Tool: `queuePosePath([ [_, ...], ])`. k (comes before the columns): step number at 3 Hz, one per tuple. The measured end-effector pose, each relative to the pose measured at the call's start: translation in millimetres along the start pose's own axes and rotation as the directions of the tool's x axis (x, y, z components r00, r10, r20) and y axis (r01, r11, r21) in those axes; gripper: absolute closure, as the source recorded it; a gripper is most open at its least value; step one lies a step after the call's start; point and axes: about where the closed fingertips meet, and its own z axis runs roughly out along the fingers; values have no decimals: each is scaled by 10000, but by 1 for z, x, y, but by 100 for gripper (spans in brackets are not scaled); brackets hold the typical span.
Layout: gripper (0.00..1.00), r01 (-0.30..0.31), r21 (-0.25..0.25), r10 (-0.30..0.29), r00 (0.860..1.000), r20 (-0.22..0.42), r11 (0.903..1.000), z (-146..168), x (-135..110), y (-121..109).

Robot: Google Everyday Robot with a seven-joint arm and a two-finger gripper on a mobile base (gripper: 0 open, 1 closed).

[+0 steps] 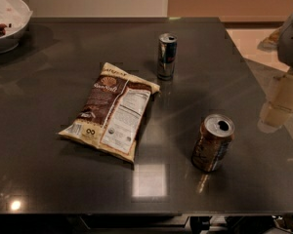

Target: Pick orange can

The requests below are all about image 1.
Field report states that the white bowl with fruit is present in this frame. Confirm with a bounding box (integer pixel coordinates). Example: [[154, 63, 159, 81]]
[[0, 0, 32, 54]]

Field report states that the slim silver blue energy can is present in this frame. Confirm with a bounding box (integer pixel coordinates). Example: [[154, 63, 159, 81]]
[[157, 33, 177, 80]]

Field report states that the orange soda can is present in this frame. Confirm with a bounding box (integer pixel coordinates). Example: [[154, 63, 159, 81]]
[[191, 114, 234, 173]]

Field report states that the brown cream snack bag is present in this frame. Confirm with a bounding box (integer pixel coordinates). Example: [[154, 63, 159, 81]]
[[59, 62, 160, 163]]

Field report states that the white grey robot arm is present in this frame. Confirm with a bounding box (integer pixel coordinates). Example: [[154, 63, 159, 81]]
[[258, 13, 293, 133]]

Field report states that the white paper in bowl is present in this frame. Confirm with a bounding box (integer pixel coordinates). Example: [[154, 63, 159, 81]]
[[0, 0, 24, 27]]

